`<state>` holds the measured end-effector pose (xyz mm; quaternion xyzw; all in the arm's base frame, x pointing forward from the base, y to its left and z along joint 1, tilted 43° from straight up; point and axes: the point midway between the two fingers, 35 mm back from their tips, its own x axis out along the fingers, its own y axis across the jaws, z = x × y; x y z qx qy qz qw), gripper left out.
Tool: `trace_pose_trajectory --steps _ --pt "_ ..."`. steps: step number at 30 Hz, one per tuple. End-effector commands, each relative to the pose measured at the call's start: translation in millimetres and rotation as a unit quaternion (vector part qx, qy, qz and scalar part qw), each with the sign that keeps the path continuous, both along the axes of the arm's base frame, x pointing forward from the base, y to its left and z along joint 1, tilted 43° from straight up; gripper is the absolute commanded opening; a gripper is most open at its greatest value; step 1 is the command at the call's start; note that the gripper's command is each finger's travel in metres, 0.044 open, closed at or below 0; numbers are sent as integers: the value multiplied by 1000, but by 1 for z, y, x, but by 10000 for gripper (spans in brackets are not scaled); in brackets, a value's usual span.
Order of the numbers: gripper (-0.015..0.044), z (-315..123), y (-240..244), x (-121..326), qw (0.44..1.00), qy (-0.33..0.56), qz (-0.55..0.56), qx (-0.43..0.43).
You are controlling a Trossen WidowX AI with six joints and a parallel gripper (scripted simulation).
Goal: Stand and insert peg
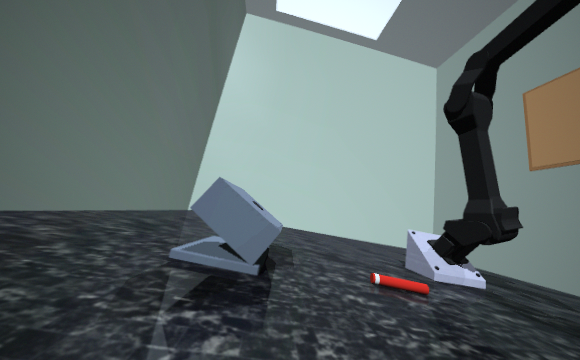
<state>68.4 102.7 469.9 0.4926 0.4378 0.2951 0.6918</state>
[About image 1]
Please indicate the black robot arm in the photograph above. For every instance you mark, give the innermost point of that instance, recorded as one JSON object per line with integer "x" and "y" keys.
{"x": 487, "y": 220}

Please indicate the red peg with white band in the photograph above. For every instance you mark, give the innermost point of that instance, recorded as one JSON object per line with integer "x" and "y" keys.
{"x": 401, "y": 284}

